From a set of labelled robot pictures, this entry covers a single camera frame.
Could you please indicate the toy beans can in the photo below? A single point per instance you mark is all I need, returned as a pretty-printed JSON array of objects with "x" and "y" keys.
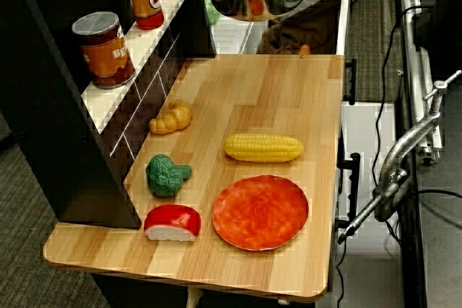
[{"x": 103, "y": 55}]

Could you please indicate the black toy kitchen shelf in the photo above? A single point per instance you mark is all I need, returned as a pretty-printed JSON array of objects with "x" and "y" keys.
[{"x": 54, "y": 106}]

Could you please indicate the small green toy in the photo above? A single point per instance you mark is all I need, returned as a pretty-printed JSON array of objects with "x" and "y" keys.
[{"x": 211, "y": 10}]

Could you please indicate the orange toy pizza disc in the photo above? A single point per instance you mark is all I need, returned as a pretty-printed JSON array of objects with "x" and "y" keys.
[{"x": 260, "y": 212}]

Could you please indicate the aluminium table rail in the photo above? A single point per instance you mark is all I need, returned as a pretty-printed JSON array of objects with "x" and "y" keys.
[{"x": 415, "y": 52}]

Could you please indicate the metal C-clamp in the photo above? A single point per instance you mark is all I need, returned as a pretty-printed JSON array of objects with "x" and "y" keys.
[{"x": 397, "y": 163}]

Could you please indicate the green toy broccoli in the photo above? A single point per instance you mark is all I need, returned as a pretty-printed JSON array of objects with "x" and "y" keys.
[{"x": 164, "y": 176}]

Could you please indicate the brown cloth in sink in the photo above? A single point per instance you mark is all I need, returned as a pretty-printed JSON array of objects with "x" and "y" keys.
[{"x": 307, "y": 26}]

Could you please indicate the yellow toy corn cob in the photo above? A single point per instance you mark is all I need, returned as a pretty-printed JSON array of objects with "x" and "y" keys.
[{"x": 263, "y": 147}]

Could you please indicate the yellow toy croissant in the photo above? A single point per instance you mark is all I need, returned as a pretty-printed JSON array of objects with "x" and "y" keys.
[{"x": 173, "y": 118}]

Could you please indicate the wooden countertop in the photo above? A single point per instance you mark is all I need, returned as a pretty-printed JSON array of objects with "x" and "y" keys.
[{"x": 252, "y": 106}]

